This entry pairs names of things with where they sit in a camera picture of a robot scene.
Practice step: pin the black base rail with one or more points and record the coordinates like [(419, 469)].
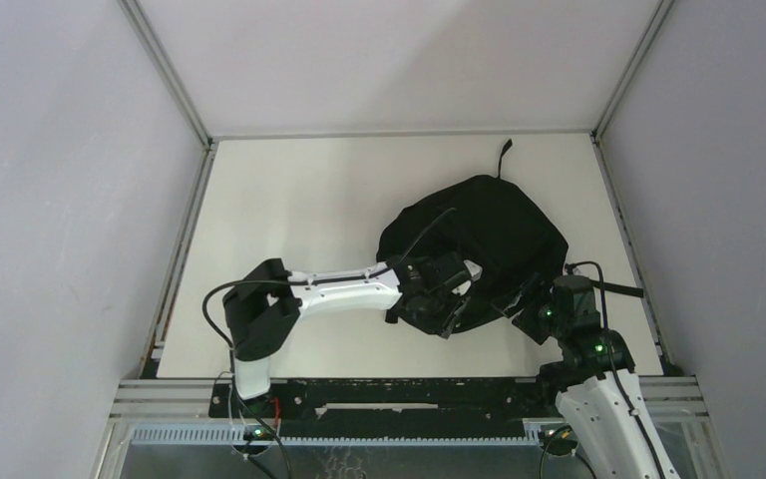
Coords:
[(456, 409)]

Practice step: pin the black backpack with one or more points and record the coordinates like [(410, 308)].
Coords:
[(493, 223)]

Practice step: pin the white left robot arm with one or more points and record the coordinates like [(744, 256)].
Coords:
[(261, 310)]

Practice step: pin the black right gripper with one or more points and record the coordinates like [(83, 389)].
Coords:
[(537, 288)]

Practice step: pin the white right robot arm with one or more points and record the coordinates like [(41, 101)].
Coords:
[(594, 386)]

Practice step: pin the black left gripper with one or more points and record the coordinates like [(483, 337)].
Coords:
[(444, 322)]

